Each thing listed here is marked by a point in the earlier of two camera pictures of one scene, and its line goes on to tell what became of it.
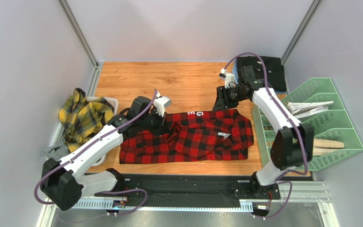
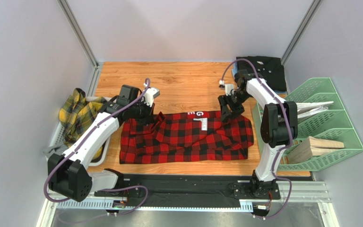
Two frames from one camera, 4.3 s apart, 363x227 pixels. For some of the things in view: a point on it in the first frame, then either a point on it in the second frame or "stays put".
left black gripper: [162, 128] to [149, 118]
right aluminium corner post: [308, 19] stays put
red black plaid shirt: [211, 135] stays put
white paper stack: [300, 109] stays put
